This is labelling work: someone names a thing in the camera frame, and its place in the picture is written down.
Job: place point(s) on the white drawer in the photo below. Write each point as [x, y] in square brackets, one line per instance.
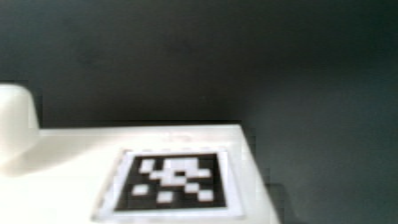
[148, 175]

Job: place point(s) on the white drawer cabinet box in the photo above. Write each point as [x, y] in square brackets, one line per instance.
[18, 128]

